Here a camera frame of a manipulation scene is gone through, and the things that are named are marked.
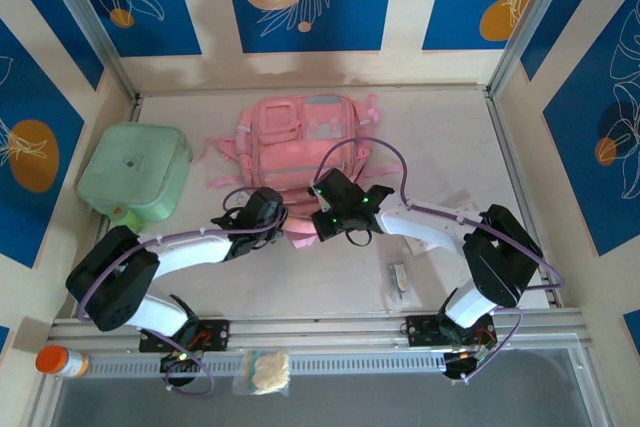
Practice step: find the aluminium front rail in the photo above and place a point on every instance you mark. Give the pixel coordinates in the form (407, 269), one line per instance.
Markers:
(320, 329)

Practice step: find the aluminium frame post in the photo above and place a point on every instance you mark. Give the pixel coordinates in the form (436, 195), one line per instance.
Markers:
(530, 12)
(85, 12)

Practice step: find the mint green zip case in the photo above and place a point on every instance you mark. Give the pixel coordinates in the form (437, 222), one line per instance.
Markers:
(130, 167)

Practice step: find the pink school backpack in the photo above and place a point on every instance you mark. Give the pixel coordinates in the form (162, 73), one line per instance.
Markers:
(290, 152)

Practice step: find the aluminium side rail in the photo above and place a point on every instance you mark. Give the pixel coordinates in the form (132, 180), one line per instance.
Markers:
(136, 109)
(497, 122)

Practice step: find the orange lid bottle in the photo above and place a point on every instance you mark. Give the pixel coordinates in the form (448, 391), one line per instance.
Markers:
(62, 362)

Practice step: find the small green bottle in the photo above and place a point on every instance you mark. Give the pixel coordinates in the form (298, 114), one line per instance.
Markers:
(125, 217)

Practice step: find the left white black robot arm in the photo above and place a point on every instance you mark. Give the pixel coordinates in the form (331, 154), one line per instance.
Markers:
(190, 252)

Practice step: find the small black control board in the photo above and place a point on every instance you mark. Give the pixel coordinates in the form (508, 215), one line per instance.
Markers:
(180, 362)
(465, 362)

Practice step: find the plastic bag with white contents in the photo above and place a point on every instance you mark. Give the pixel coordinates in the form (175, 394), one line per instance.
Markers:
(265, 372)

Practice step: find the clear pen packet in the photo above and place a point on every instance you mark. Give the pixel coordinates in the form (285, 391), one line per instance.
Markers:
(400, 279)

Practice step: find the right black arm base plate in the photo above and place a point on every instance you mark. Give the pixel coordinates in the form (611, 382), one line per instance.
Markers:
(422, 332)

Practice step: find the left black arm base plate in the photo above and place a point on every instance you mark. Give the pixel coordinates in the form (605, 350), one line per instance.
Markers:
(220, 334)

